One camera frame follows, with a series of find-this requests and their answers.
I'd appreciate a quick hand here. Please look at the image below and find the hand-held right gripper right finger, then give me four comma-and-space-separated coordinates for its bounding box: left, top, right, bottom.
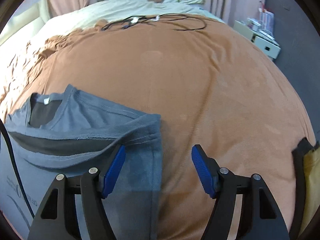
191, 144, 290, 240

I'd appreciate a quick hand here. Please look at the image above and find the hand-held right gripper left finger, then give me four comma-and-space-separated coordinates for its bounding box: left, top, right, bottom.
27, 145, 126, 240

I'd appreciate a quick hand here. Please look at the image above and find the grey t-shirt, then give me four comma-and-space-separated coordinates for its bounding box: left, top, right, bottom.
0, 84, 162, 240

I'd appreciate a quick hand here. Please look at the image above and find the orange blanket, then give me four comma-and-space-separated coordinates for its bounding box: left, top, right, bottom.
0, 14, 317, 240

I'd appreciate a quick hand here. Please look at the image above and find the folded black shirt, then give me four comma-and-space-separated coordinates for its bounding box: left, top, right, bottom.
291, 138, 315, 240

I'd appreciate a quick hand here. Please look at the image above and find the folded tan shirt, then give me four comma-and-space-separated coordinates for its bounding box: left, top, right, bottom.
299, 141, 320, 240

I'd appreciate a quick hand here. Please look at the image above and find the white nightstand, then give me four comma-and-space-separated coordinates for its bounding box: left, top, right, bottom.
234, 17, 281, 60

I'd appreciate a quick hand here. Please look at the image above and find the white power strip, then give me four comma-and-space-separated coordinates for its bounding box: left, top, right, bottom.
259, 29, 278, 42

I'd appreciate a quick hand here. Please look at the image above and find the cream bedsheet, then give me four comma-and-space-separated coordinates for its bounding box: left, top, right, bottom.
0, 0, 224, 90

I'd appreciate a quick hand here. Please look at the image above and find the striped gift bag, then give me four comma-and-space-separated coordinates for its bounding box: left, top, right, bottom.
259, 2, 275, 32

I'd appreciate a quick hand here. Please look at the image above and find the cream padded headboard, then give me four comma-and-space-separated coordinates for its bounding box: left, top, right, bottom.
0, 0, 50, 48

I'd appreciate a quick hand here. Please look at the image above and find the thick black gripper cable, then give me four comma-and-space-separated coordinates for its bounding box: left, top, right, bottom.
0, 119, 35, 218

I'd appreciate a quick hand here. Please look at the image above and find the thin black cable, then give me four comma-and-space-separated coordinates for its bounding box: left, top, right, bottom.
101, 14, 207, 32

